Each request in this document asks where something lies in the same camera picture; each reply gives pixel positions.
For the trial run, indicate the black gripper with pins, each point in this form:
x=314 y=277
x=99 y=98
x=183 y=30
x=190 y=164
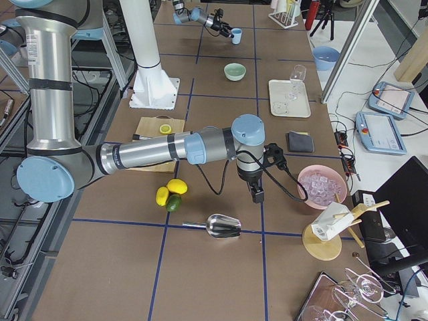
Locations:
x=217 y=27
x=249 y=178

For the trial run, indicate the light blue plastic cup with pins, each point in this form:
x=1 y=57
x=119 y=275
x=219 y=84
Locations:
x=236 y=34

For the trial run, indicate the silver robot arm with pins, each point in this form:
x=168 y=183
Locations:
x=57 y=163
x=211 y=21

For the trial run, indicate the mint green ceramic bowl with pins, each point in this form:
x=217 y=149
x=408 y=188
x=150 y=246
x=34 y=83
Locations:
x=234 y=71

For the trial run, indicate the metal ice scoop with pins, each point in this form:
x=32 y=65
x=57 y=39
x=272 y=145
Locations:
x=218 y=226

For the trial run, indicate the pink bowl with ice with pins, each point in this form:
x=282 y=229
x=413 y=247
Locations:
x=322 y=185

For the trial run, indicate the blue bowl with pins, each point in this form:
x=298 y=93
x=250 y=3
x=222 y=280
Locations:
x=325 y=57

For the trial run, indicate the dark grey folded cloth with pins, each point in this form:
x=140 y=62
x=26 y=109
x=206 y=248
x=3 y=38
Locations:
x=298 y=142

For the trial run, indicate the white paper carton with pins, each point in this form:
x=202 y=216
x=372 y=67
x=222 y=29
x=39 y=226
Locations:
x=333 y=220

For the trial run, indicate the yellow lemon upper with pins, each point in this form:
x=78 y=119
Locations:
x=177 y=186

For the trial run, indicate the yellow lemon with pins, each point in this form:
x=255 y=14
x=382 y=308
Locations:
x=162 y=195
x=177 y=186

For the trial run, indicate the green lime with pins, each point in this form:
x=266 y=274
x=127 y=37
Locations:
x=173 y=203

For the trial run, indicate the clear wine glass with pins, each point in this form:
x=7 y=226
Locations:
x=296 y=81

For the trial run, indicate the wooden cup stand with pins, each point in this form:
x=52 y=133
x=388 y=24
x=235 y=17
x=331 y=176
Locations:
x=329 y=250

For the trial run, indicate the yellow lemon lower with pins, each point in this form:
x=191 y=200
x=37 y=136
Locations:
x=162 y=195

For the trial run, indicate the cream serving tray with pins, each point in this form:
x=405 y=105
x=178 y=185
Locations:
x=280 y=107

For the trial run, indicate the halved lemon slice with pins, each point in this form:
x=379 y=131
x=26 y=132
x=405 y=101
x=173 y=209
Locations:
x=165 y=129

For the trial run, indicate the wooden cutting board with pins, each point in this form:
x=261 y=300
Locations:
x=150 y=127

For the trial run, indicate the near teach pendant tablet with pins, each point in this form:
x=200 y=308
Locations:
x=378 y=133

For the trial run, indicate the teach pendant tablet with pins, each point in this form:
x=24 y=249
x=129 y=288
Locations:
x=391 y=99
x=378 y=133

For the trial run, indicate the glassware rack with glasses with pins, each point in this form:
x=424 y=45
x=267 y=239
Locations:
x=357 y=297

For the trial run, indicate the far teach pendant tablet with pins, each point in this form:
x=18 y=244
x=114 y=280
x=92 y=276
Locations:
x=391 y=99

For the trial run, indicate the white wire cup rack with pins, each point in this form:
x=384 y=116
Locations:
x=285 y=12

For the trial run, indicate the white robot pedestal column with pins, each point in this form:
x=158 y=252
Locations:
x=153 y=88

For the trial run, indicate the black camera tripod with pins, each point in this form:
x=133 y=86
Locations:
x=328 y=17

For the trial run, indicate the black handled metal knife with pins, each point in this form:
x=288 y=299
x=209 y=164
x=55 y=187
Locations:
x=140 y=137

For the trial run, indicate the aluminium frame post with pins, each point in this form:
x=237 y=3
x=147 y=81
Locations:
x=358 y=27

